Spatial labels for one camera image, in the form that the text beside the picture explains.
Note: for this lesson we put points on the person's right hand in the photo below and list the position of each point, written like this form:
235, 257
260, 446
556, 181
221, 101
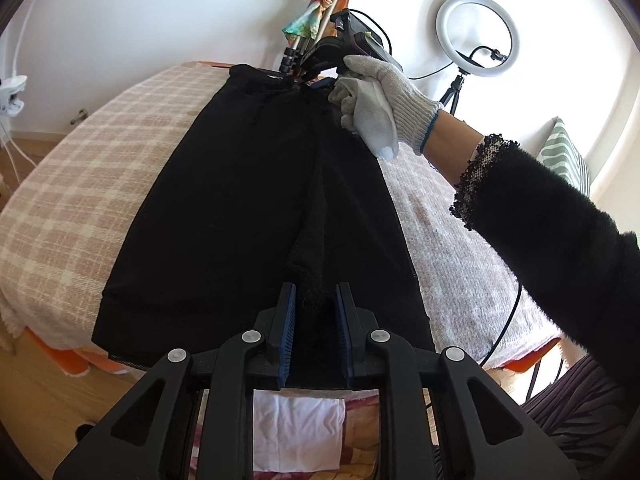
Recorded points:
380, 105

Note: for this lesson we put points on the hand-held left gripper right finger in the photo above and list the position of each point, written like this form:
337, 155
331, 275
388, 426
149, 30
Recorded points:
345, 332

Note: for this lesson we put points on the green striped pillow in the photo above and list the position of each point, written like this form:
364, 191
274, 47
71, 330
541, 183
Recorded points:
562, 152

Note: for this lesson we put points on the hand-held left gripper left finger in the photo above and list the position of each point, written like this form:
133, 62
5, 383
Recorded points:
287, 332

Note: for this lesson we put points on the silver tripod stand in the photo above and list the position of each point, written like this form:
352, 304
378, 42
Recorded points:
327, 15

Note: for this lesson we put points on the person's dark pleated skirt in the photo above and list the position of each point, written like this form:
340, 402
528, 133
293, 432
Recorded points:
585, 420

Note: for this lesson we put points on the beige plaid blanket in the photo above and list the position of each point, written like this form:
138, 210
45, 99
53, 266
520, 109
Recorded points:
85, 200

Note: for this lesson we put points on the metal door stop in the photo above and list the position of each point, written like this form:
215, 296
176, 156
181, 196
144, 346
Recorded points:
79, 116

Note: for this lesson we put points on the white cloth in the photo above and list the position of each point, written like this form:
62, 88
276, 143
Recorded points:
297, 430

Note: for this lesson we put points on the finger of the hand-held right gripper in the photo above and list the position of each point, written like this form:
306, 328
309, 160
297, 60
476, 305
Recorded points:
322, 84
300, 81

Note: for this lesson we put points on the person's right forearm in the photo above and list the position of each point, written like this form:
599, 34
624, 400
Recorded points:
545, 225

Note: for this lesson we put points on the colourful tie-dye cloth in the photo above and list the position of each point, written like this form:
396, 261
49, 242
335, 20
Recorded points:
312, 20

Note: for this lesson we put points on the light fuzzy blanket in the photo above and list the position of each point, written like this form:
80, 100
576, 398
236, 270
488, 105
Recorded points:
450, 260

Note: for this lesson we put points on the black shorts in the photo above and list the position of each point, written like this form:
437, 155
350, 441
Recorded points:
240, 195

